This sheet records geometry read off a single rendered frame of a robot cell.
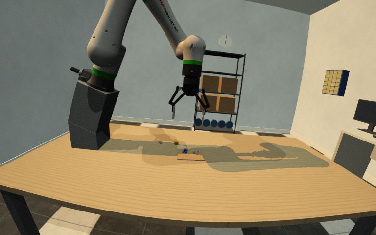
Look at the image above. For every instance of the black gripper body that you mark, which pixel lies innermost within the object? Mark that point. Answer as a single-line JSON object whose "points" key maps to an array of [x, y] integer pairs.
{"points": [[190, 81]]}

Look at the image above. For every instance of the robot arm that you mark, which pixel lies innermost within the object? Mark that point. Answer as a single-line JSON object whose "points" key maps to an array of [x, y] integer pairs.
{"points": [[106, 51]]}

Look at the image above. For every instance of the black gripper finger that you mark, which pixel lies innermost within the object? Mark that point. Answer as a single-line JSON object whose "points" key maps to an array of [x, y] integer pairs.
{"points": [[173, 104], [202, 90]]}

